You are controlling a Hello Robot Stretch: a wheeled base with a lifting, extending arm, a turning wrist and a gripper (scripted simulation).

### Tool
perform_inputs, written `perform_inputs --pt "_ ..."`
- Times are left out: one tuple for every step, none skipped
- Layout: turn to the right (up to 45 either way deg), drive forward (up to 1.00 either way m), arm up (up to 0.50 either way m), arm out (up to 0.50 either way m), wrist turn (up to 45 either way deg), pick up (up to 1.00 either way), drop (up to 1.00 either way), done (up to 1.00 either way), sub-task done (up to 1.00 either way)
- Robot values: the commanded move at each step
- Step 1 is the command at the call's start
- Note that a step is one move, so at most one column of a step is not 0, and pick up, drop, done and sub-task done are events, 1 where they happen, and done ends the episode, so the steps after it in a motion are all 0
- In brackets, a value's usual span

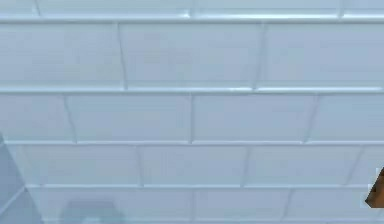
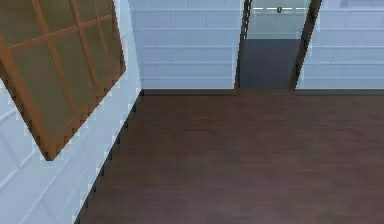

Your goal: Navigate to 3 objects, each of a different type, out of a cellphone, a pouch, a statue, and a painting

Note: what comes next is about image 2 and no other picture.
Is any brown wooden framed window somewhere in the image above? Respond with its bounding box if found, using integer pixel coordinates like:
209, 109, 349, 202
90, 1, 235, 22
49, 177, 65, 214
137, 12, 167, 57
0, 0, 127, 162

